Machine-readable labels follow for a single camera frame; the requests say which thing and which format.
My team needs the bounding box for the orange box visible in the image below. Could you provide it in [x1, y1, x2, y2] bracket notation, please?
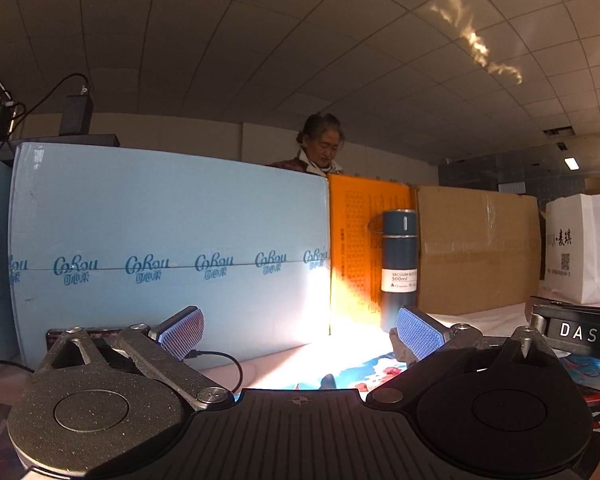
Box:
[327, 174, 422, 337]

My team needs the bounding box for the dark blue vacuum bottle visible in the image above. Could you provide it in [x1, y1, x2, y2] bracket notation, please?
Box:
[369, 209, 421, 332]

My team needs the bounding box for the brown cardboard box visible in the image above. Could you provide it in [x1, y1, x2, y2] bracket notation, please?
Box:
[415, 186, 549, 317]

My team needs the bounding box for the black smartphone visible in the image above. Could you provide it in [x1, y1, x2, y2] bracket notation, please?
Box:
[46, 327, 157, 357]

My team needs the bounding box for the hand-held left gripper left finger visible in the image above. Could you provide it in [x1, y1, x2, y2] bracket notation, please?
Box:
[30, 306, 233, 410]

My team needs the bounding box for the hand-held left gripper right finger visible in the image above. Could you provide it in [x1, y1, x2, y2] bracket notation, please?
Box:
[370, 305, 573, 411]

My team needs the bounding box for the printed blanket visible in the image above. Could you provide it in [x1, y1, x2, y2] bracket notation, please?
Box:
[235, 344, 600, 480]

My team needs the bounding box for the white paper bag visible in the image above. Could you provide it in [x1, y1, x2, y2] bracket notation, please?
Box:
[537, 193, 600, 305]

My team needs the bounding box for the black phone cable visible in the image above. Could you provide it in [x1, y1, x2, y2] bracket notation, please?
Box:
[187, 349, 244, 396]

